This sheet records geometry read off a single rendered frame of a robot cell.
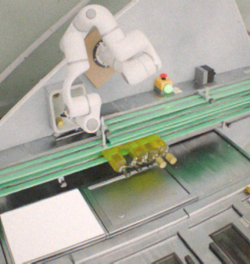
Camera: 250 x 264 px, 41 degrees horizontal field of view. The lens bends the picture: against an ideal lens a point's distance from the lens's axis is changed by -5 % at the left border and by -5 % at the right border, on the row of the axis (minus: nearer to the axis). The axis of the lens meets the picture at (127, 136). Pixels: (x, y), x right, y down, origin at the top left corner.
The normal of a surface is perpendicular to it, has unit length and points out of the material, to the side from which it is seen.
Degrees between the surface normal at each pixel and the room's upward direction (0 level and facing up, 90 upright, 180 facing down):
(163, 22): 0
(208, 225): 90
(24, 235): 90
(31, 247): 90
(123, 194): 90
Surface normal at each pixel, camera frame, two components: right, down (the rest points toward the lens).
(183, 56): 0.46, 0.50
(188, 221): -0.03, -0.82
